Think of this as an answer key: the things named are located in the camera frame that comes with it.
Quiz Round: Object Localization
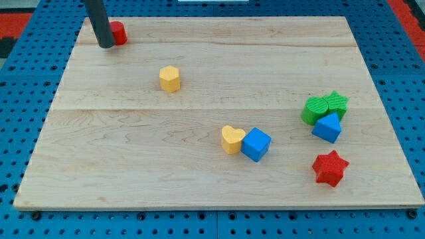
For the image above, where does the red cylinder block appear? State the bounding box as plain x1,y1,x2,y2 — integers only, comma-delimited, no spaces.
110,21,128,45

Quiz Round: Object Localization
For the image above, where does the green cylinder block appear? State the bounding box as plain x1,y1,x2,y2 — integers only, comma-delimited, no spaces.
301,96,329,125

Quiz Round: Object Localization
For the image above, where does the yellow heart block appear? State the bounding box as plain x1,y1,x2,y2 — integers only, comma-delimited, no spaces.
221,125,246,155

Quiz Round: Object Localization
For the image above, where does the yellow hexagon block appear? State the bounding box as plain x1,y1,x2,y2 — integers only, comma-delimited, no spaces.
159,66,180,93

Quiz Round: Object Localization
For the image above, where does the light wooden board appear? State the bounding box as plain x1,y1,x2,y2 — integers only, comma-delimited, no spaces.
13,17,424,211

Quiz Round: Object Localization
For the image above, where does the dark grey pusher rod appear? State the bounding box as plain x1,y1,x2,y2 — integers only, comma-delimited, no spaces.
83,0,115,48

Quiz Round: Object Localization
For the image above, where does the green star block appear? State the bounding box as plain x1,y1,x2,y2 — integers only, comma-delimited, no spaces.
323,90,349,121

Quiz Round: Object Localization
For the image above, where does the blue triangle block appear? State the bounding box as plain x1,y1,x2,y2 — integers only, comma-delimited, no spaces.
311,113,342,143

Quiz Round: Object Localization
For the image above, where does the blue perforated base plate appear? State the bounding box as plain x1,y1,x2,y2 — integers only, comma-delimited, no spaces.
1,0,424,238

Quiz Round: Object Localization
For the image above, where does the red star block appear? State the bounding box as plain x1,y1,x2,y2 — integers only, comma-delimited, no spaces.
312,150,350,187

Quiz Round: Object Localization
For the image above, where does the blue cube block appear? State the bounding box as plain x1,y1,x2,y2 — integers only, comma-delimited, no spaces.
241,127,272,162

